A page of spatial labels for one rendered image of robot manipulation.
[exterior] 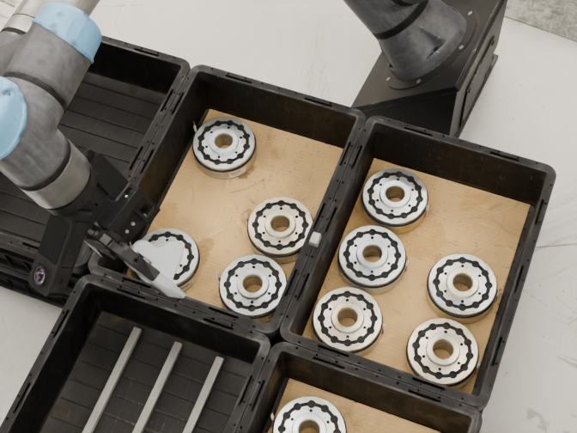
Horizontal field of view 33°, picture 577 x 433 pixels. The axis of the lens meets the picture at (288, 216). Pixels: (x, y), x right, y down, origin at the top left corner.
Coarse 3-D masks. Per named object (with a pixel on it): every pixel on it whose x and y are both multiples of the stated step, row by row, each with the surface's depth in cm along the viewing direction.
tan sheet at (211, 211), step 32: (256, 128) 165; (192, 160) 163; (256, 160) 162; (288, 160) 162; (320, 160) 162; (192, 192) 160; (224, 192) 160; (256, 192) 159; (288, 192) 159; (320, 192) 159; (160, 224) 157; (192, 224) 157; (224, 224) 157; (224, 256) 154; (192, 288) 152; (256, 288) 151
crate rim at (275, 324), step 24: (192, 72) 159; (216, 72) 159; (288, 96) 156; (312, 96) 156; (168, 120) 155; (360, 120) 153; (144, 168) 151; (336, 168) 149; (96, 264) 143; (144, 288) 141; (288, 288) 142; (216, 312) 139
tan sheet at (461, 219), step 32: (448, 192) 158; (480, 192) 158; (352, 224) 156; (448, 224) 155; (480, 224) 155; (512, 224) 155; (416, 256) 153; (480, 256) 152; (512, 256) 152; (416, 288) 150; (352, 320) 148; (384, 320) 148; (416, 320) 148; (480, 320) 147; (384, 352) 145; (480, 352) 145
